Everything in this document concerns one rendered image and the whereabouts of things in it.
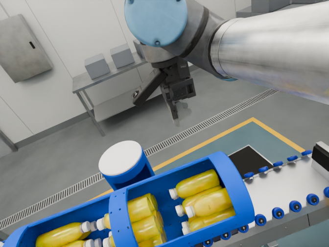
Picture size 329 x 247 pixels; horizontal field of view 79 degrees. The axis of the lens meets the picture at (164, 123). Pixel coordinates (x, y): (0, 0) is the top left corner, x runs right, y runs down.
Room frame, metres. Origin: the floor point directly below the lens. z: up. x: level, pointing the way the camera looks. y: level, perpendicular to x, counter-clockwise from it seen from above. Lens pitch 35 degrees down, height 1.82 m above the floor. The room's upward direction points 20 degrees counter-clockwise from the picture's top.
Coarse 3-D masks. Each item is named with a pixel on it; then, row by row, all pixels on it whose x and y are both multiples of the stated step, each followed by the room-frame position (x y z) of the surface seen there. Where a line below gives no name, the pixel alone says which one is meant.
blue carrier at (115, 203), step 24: (192, 168) 0.60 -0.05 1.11; (216, 168) 0.46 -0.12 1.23; (120, 192) 0.52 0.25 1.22; (144, 192) 0.59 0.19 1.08; (168, 192) 0.58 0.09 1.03; (240, 192) 0.37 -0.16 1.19; (48, 216) 0.55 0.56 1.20; (72, 216) 0.59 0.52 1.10; (96, 216) 0.58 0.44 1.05; (120, 216) 0.41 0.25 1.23; (168, 216) 0.51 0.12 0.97; (240, 216) 0.33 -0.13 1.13; (24, 240) 0.51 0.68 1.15; (120, 240) 0.36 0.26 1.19; (168, 240) 0.41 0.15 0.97; (192, 240) 0.32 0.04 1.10
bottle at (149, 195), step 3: (144, 195) 0.53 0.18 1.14; (147, 195) 0.52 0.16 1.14; (150, 195) 0.52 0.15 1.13; (135, 198) 0.53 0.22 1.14; (138, 198) 0.52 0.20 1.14; (150, 198) 0.51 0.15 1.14; (129, 201) 0.53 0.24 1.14; (150, 201) 0.50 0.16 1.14; (153, 201) 0.52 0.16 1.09; (153, 204) 0.51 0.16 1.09; (153, 207) 0.48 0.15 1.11; (153, 210) 0.48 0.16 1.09
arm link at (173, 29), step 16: (128, 0) 0.33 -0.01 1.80; (144, 0) 0.32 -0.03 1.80; (160, 0) 0.32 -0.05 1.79; (176, 0) 0.32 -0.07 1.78; (192, 0) 0.35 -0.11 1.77; (128, 16) 0.33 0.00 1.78; (144, 16) 0.32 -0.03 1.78; (160, 16) 0.32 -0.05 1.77; (176, 16) 0.32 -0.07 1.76; (192, 16) 0.33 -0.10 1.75; (144, 32) 0.32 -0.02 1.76; (160, 32) 0.32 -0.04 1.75; (176, 32) 0.31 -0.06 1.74; (192, 32) 0.32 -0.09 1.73; (176, 48) 0.34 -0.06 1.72
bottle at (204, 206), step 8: (216, 192) 0.43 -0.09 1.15; (224, 192) 0.42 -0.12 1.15; (200, 200) 0.42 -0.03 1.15; (208, 200) 0.41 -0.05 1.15; (216, 200) 0.40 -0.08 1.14; (224, 200) 0.39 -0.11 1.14; (192, 208) 0.41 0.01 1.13; (200, 208) 0.40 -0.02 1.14; (208, 208) 0.39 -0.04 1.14; (216, 208) 0.38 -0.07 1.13; (224, 208) 0.38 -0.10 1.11; (200, 216) 0.39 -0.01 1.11
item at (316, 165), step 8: (320, 144) 0.52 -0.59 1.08; (312, 152) 0.52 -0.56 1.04; (320, 152) 0.49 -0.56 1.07; (328, 152) 0.47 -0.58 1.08; (312, 160) 0.53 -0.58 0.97; (320, 160) 0.48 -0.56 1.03; (328, 160) 0.45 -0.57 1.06; (320, 168) 0.48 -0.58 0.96; (328, 168) 0.44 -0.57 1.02; (328, 176) 0.44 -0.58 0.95
